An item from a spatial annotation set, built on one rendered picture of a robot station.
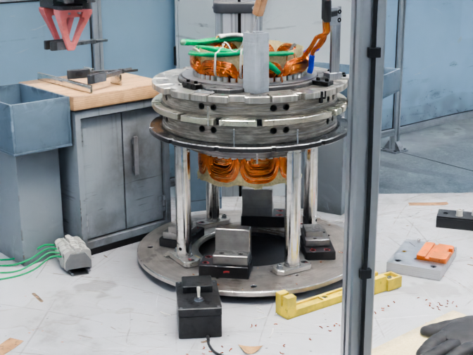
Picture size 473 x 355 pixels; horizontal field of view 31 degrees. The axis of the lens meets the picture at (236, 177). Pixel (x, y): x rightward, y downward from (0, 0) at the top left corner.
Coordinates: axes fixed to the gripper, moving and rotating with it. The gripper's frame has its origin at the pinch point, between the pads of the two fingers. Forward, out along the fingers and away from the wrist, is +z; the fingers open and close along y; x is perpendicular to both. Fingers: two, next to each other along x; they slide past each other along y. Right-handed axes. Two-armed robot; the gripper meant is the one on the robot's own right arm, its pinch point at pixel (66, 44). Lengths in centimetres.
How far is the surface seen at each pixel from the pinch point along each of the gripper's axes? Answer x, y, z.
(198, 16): 160, -157, 18
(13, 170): -16.1, 9.1, 18.6
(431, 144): 357, -167, 106
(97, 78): -1.3, 12.0, 4.1
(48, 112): -11.2, 12.5, 8.7
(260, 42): 6.5, 43.3, -5.2
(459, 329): 16, 76, 31
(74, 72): -1.9, 5.9, 4.0
